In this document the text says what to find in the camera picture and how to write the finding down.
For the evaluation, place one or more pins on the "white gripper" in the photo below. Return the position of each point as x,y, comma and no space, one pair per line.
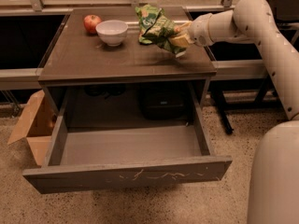
200,32

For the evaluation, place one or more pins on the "green jalapeno chip bag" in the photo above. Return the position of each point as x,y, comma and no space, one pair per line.
160,33

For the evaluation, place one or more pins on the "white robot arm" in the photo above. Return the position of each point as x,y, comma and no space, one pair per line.
274,179

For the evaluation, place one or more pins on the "light green snack bag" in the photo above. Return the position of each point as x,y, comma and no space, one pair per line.
147,16

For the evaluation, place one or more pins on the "grey cabinet with counter top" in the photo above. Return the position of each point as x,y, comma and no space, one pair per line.
78,60

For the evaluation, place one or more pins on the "grey open drawer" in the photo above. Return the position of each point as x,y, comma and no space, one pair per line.
106,143

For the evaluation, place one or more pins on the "white ceramic bowl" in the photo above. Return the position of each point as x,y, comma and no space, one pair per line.
112,32

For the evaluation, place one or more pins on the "black device inside cabinet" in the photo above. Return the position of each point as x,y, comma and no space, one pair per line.
162,101

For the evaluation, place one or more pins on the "red apple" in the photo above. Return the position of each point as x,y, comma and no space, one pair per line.
90,22

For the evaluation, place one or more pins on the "brown cardboard box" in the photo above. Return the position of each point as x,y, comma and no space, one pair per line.
35,126

